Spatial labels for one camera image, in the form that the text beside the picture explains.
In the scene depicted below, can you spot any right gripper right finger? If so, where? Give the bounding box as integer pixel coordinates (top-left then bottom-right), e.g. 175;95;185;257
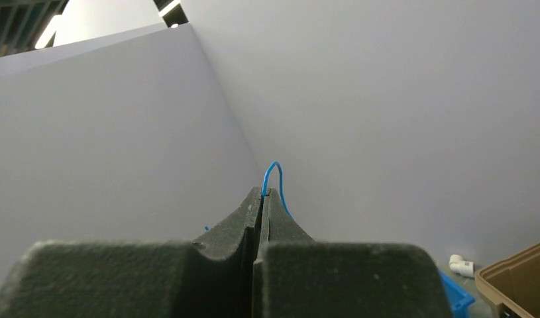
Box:
252;189;453;317

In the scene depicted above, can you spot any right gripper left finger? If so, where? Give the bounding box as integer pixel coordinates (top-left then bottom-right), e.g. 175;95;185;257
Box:
0;187;262;317

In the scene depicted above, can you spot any blue cable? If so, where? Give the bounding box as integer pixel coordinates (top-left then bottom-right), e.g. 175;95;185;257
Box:
203;161;294;232

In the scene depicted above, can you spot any white plastic fitting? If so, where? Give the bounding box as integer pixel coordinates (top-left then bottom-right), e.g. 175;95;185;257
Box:
449;254;474;278

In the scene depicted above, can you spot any blue plastic bin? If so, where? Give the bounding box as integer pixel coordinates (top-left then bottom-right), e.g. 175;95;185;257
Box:
438;270;476;318

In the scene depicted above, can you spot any tan plastic toolbox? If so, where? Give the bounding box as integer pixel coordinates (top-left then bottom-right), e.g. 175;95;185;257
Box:
474;242;540;317

